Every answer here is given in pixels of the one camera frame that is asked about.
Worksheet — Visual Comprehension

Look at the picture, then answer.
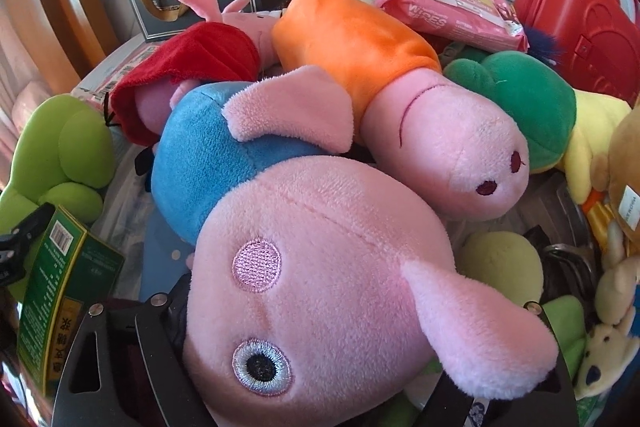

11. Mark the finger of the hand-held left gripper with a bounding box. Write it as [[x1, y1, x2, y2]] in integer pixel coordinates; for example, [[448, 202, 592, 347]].
[[0, 202, 57, 288]]

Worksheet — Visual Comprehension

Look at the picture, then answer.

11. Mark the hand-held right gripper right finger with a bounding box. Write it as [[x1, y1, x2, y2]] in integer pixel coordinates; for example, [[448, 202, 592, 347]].
[[412, 302, 580, 427]]

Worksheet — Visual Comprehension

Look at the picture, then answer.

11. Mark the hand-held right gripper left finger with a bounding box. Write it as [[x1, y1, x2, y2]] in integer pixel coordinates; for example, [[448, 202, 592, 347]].
[[50, 279, 216, 427]]

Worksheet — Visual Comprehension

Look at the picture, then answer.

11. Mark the green printed carton box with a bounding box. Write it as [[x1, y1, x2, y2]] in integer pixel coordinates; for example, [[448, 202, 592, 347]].
[[15, 204, 126, 398]]

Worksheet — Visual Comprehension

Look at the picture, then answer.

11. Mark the pig plush blue shirt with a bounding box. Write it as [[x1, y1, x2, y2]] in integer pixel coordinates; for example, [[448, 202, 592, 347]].
[[135, 66, 560, 427]]

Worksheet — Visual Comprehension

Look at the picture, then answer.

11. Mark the lime green plush toy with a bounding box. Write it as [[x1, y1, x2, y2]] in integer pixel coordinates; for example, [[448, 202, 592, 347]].
[[0, 94, 116, 228]]

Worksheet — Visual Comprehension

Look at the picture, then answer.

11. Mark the blue white-dotted sock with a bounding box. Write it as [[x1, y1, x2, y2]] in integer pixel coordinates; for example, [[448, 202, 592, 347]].
[[140, 192, 201, 303]]

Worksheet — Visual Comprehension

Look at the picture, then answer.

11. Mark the pink curtain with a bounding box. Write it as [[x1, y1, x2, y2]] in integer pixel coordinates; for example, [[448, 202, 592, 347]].
[[0, 7, 81, 128]]

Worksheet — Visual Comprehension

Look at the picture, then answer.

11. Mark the pale green frog plush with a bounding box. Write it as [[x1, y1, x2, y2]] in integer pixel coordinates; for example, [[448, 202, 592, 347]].
[[459, 229, 586, 373]]

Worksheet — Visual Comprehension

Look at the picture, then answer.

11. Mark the small white bear plush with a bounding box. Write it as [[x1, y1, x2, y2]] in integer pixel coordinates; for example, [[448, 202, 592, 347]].
[[572, 322, 640, 403]]

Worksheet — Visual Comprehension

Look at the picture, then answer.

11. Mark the pink white tissue pack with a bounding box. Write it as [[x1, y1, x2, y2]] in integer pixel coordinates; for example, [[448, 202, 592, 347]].
[[70, 44, 166, 102]]

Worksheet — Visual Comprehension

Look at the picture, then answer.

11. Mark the small beige bear plush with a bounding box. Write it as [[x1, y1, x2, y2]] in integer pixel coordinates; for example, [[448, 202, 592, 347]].
[[595, 252, 640, 325]]

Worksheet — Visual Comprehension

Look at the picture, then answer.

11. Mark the pig plush red dress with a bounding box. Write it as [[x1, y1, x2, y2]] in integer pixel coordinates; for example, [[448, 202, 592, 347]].
[[107, 0, 281, 146]]

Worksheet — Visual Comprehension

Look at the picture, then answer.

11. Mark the brown bear plush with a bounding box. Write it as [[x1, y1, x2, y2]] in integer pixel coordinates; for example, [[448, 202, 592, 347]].
[[590, 107, 640, 248]]

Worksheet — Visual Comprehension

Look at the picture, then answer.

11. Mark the green yellow duck plush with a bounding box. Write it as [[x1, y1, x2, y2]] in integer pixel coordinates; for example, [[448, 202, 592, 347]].
[[442, 52, 633, 212]]

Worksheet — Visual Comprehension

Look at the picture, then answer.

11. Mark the pig plush orange dress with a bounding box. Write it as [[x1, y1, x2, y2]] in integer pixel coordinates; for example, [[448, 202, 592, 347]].
[[271, 0, 531, 222]]

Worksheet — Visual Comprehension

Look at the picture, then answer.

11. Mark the dark blue pompom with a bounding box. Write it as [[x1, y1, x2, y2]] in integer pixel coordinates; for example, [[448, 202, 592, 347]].
[[527, 27, 563, 60]]

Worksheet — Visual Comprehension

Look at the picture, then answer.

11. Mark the pink wet wipes pack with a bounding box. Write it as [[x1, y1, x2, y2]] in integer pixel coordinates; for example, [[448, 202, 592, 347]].
[[375, 0, 530, 52]]

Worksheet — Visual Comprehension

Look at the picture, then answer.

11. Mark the red plastic toy suitcase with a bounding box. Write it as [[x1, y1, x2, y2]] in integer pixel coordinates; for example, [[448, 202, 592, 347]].
[[514, 0, 640, 108]]

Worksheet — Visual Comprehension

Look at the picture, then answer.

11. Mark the curved wooden frame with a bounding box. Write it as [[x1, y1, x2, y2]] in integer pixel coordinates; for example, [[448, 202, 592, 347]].
[[0, 0, 131, 118]]

